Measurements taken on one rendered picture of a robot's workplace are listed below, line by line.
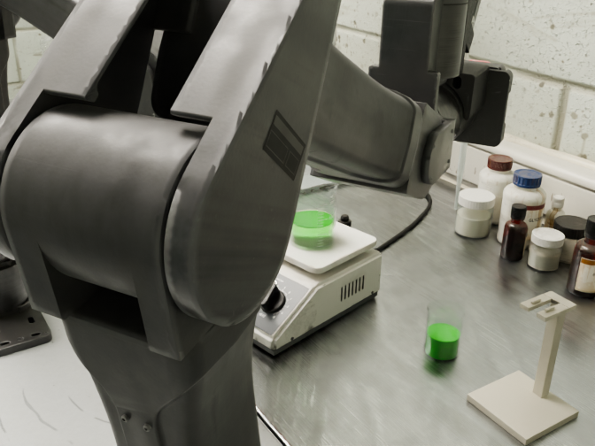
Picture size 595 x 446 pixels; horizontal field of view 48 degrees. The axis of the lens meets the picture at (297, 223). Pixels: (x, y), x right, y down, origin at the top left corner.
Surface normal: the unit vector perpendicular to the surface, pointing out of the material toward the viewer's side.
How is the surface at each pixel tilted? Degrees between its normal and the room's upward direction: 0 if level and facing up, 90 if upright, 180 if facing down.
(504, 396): 0
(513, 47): 90
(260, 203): 90
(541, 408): 0
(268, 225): 90
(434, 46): 90
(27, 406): 0
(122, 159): 36
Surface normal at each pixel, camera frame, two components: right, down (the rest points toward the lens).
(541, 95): -0.84, 0.22
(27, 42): 0.54, 0.37
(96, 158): -0.30, -0.42
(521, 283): 0.01, -0.90
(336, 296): 0.72, 0.30
